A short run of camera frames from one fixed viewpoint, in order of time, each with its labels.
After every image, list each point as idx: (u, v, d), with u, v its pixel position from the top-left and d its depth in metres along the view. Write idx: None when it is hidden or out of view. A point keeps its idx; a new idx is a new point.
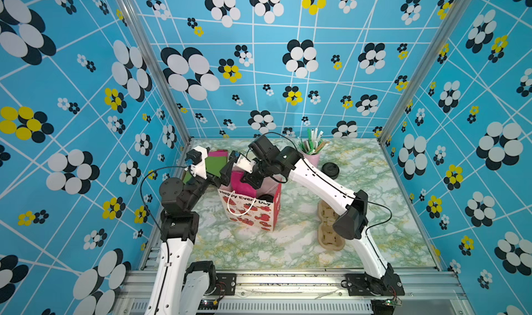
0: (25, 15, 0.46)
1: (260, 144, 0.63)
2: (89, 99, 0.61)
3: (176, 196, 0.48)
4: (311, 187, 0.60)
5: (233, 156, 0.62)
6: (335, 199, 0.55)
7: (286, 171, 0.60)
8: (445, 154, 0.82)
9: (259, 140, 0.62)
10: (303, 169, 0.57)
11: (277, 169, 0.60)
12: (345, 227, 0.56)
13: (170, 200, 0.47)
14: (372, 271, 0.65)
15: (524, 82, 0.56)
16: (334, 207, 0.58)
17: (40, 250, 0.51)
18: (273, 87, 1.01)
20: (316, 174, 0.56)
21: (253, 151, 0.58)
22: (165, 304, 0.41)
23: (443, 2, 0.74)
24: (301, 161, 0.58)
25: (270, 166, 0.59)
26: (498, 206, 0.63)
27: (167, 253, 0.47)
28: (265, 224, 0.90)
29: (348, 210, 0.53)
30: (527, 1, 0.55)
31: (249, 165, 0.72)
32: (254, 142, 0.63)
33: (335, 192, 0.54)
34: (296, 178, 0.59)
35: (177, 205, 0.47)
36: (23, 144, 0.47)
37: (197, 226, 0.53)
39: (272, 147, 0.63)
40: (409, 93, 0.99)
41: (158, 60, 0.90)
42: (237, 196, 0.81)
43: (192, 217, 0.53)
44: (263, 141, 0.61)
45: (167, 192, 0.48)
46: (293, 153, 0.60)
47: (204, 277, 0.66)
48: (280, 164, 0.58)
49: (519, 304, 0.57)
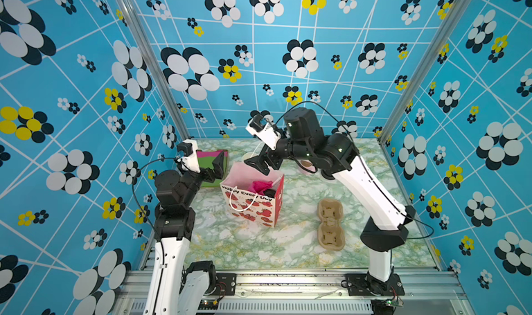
0: (25, 14, 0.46)
1: (307, 122, 0.44)
2: (89, 99, 0.61)
3: (172, 187, 0.46)
4: (363, 195, 0.47)
5: (256, 124, 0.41)
6: (388, 215, 0.45)
7: (337, 167, 0.44)
8: (445, 154, 0.82)
9: (306, 115, 0.43)
10: (360, 173, 0.43)
11: (324, 164, 0.44)
12: (384, 241, 0.49)
13: (166, 191, 0.45)
14: (377, 273, 0.64)
15: (524, 82, 0.56)
16: (375, 219, 0.54)
17: (40, 250, 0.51)
18: (273, 87, 1.01)
20: (373, 181, 0.44)
21: (292, 129, 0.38)
22: (163, 309, 0.39)
23: (443, 2, 0.74)
24: (357, 158, 0.44)
25: (314, 157, 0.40)
26: (498, 206, 0.63)
27: (163, 254, 0.45)
28: (267, 220, 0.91)
29: (401, 232, 0.45)
30: (527, 1, 0.55)
31: (274, 140, 0.52)
32: (299, 118, 0.43)
33: (389, 207, 0.44)
34: (346, 181, 0.46)
35: (173, 198, 0.46)
36: (23, 144, 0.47)
37: (192, 223, 0.50)
39: (319, 130, 0.44)
40: (409, 93, 0.99)
41: (158, 60, 0.90)
42: (239, 191, 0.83)
43: (190, 212, 0.51)
44: (311, 118, 0.43)
45: (162, 185, 0.46)
46: (347, 144, 0.44)
47: (204, 277, 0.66)
48: (329, 157, 0.43)
49: (519, 304, 0.57)
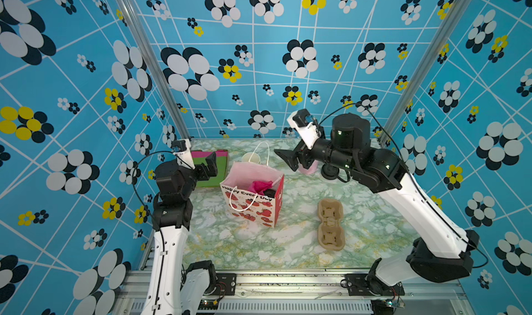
0: (25, 14, 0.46)
1: (361, 133, 0.40)
2: (89, 99, 0.61)
3: (171, 175, 0.48)
4: (414, 216, 0.42)
5: (300, 119, 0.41)
6: (447, 240, 0.40)
7: (384, 184, 0.41)
8: (445, 154, 0.82)
9: (361, 127, 0.39)
10: (410, 191, 0.39)
11: (370, 181, 0.41)
12: (443, 271, 0.42)
13: (165, 178, 0.48)
14: (386, 277, 0.62)
15: (524, 82, 0.56)
16: (431, 246, 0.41)
17: (40, 250, 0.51)
18: (273, 87, 1.01)
20: (425, 201, 0.40)
21: (343, 139, 0.42)
22: (165, 293, 0.40)
23: (443, 2, 0.74)
24: (406, 175, 0.41)
25: (360, 172, 0.43)
26: (498, 206, 0.63)
27: (162, 242, 0.45)
28: (267, 220, 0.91)
29: (464, 260, 0.39)
30: (527, 1, 0.55)
31: (312, 140, 0.49)
32: (355, 129, 0.39)
33: (447, 232, 0.39)
34: (395, 199, 0.42)
35: (172, 185, 0.49)
36: (23, 144, 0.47)
37: (190, 214, 0.52)
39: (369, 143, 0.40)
40: (409, 93, 0.99)
41: (158, 60, 0.90)
42: (239, 191, 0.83)
43: (188, 202, 0.53)
44: (366, 131, 0.39)
45: (161, 172, 0.49)
46: (395, 160, 0.41)
47: (204, 273, 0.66)
48: (376, 174, 0.40)
49: (519, 304, 0.57)
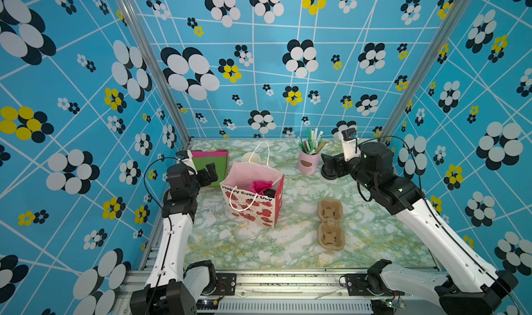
0: (24, 14, 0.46)
1: (382, 160, 0.48)
2: (89, 99, 0.61)
3: (181, 172, 0.58)
4: (430, 239, 0.44)
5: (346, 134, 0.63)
6: (465, 269, 0.40)
7: (396, 206, 0.48)
8: (445, 154, 0.82)
9: (382, 154, 0.47)
10: (423, 214, 0.44)
11: (385, 201, 0.48)
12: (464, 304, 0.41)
13: (176, 174, 0.57)
14: (390, 281, 0.62)
15: (524, 82, 0.56)
16: (456, 278, 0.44)
17: (40, 250, 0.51)
18: (273, 87, 1.01)
20: (440, 227, 0.43)
21: (368, 161, 0.51)
22: (170, 262, 0.44)
23: (443, 2, 0.74)
24: (421, 201, 0.46)
25: (378, 193, 0.50)
26: (498, 206, 0.63)
27: (170, 226, 0.51)
28: (267, 220, 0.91)
29: (486, 294, 0.37)
30: (527, 1, 0.55)
31: (351, 154, 0.60)
32: (376, 154, 0.48)
33: (467, 260, 0.40)
34: (410, 221, 0.47)
35: (181, 182, 0.58)
36: (23, 144, 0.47)
37: (195, 208, 0.58)
39: (390, 169, 0.48)
40: (409, 93, 0.99)
41: (158, 60, 0.90)
42: (239, 191, 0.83)
43: (194, 198, 0.60)
44: (386, 158, 0.47)
45: (173, 169, 0.58)
46: (409, 187, 0.48)
47: (204, 271, 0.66)
48: (390, 196, 0.47)
49: (519, 304, 0.57)
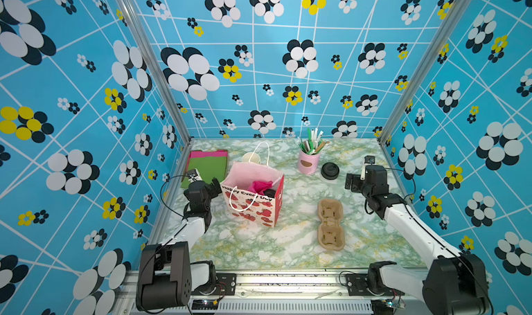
0: (24, 14, 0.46)
1: (375, 175, 0.66)
2: (89, 99, 0.61)
3: (200, 188, 0.67)
4: (404, 230, 0.54)
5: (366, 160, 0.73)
6: (427, 246, 0.47)
7: (382, 212, 0.62)
8: (445, 154, 0.82)
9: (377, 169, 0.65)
10: (400, 210, 0.57)
11: (374, 206, 0.64)
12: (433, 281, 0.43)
13: (196, 190, 0.67)
14: (386, 277, 0.64)
15: (524, 82, 0.56)
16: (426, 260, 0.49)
17: (40, 250, 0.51)
18: (273, 87, 1.01)
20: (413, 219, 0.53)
21: (367, 174, 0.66)
22: (181, 235, 0.51)
23: (443, 2, 0.74)
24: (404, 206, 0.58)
25: (370, 199, 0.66)
26: (498, 206, 0.63)
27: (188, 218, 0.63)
28: (267, 220, 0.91)
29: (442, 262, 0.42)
30: (527, 1, 0.55)
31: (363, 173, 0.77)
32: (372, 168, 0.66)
33: (430, 239, 0.47)
34: (391, 218, 0.58)
35: (199, 196, 0.67)
36: (23, 144, 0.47)
37: (209, 219, 0.67)
39: (383, 183, 0.64)
40: (409, 93, 0.99)
41: (158, 60, 0.90)
42: (239, 191, 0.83)
43: (208, 212, 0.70)
44: (379, 176, 0.64)
45: (194, 185, 0.69)
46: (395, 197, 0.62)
47: (204, 268, 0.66)
48: (378, 203, 0.62)
49: (519, 304, 0.57)
